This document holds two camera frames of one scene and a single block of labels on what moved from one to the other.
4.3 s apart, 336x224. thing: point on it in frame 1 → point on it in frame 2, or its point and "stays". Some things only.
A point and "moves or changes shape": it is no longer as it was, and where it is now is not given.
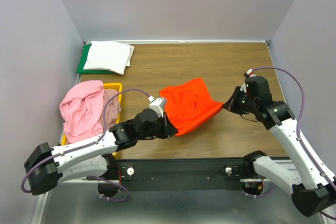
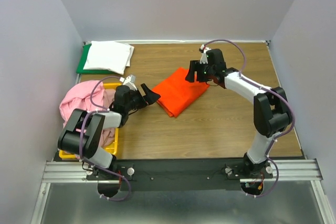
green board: [83, 57] stays
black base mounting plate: [170, 174] stays
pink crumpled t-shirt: [81, 110] stays
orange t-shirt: [189, 106] moves or changes shape
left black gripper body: [159, 129] → [136, 100]
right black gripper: [231, 104] → [195, 65]
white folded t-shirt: [110, 55] stays
